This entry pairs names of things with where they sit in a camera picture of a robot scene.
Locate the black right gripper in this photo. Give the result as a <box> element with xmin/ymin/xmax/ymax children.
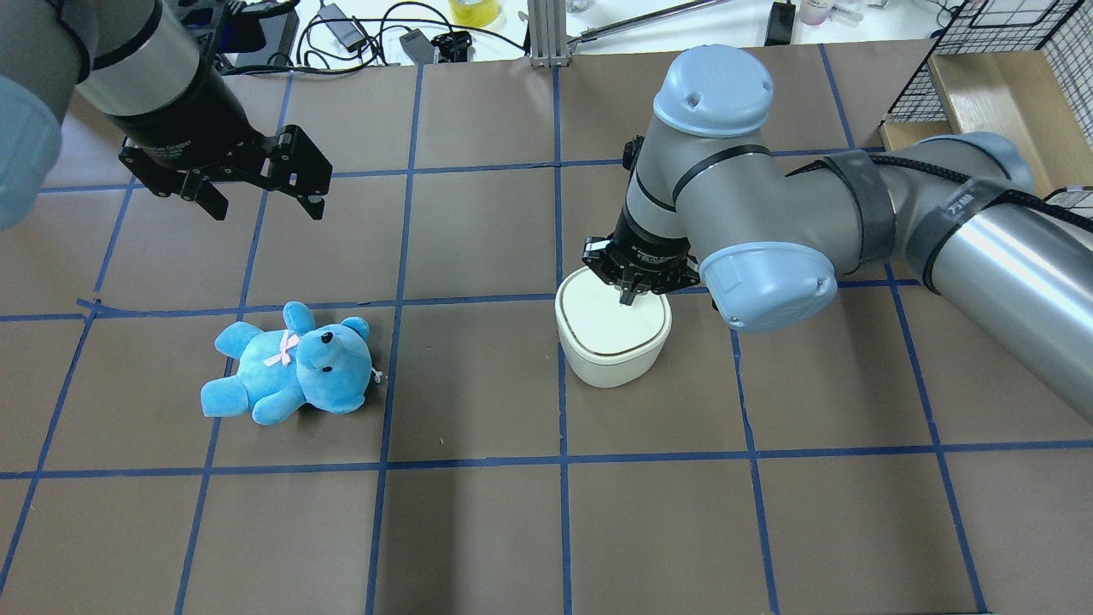
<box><xmin>581</xmin><ymin>233</ymin><xmax>700</xmax><ymax>305</ymax></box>

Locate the aluminium frame post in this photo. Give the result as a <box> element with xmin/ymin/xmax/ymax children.
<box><xmin>526</xmin><ymin>1</ymin><xmax>571</xmax><ymax>67</ymax></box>

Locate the white trash can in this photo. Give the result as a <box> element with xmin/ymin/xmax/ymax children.
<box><xmin>554</xmin><ymin>268</ymin><xmax>673</xmax><ymax>389</ymax></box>

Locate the yellow tape roll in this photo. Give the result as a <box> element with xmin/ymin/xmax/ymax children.
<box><xmin>448</xmin><ymin>0</ymin><xmax>500</xmax><ymax>28</ymax></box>

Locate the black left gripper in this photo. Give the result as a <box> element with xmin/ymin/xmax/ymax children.
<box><xmin>118</xmin><ymin>110</ymin><xmax>333</xmax><ymax>221</ymax></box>

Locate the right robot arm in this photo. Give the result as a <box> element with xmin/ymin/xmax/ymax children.
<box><xmin>581</xmin><ymin>45</ymin><xmax>1092</xmax><ymax>418</ymax></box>

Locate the blue teddy bear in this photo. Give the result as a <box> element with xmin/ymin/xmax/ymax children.
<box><xmin>200</xmin><ymin>301</ymin><xmax>383</xmax><ymax>425</ymax></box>

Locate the black power adapter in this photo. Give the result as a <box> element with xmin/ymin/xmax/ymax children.
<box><xmin>317</xmin><ymin>3</ymin><xmax>368</xmax><ymax>52</ymax></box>

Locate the long metal rod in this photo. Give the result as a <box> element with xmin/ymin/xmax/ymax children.
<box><xmin>566</xmin><ymin>1</ymin><xmax>728</xmax><ymax>48</ymax></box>

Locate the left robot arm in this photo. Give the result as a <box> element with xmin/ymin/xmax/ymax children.
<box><xmin>1</xmin><ymin>1</ymin><xmax>332</xmax><ymax>229</ymax></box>

